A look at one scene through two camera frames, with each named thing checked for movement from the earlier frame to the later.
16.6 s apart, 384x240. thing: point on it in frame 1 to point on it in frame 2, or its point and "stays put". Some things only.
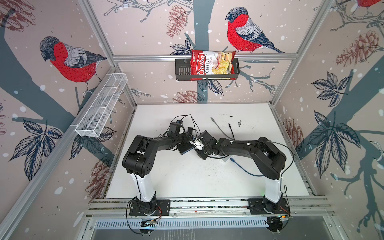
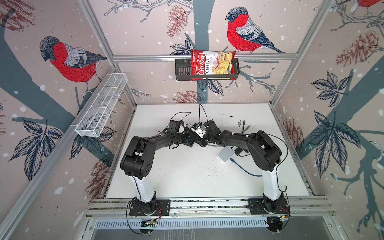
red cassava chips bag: (209, 62) stays put
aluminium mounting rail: (117, 207) stays put
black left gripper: (186, 138) stays put
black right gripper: (202, 157) to (202, 144)
